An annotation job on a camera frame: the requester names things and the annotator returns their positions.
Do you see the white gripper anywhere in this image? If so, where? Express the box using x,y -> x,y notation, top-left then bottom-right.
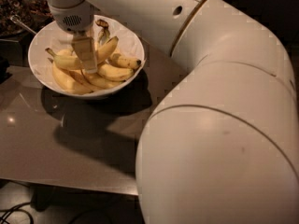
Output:
47,0 -> 97,74

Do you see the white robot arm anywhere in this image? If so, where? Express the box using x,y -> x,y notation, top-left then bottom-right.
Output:
47,0 -> 299,224

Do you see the spotted yellow banana right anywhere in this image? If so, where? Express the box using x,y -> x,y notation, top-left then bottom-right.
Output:
109,53 -> 141,70

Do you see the white ceramic bowl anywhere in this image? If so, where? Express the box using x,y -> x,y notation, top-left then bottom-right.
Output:
27,14 -> 146,99

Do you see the glass bowl with snacks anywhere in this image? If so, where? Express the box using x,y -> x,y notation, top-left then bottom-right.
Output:
0,0 -> 34,37

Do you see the dark tray with food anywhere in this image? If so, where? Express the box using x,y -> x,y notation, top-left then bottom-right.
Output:
26,0 -> 53,23

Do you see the metal spoon handle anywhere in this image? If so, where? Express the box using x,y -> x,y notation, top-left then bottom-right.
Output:
10,15 -> 36,35

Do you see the black floor cable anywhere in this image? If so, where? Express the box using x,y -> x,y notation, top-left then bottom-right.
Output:
0,201 -> 36,224

